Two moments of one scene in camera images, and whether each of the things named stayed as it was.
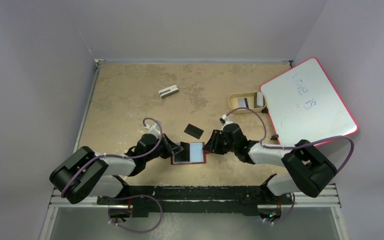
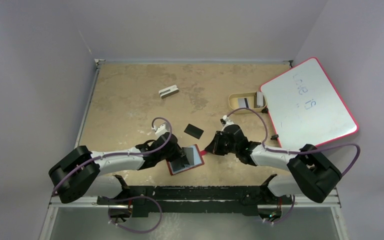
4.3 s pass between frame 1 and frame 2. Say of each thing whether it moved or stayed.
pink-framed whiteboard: stayed
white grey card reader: stayed
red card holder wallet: moved
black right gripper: stayed
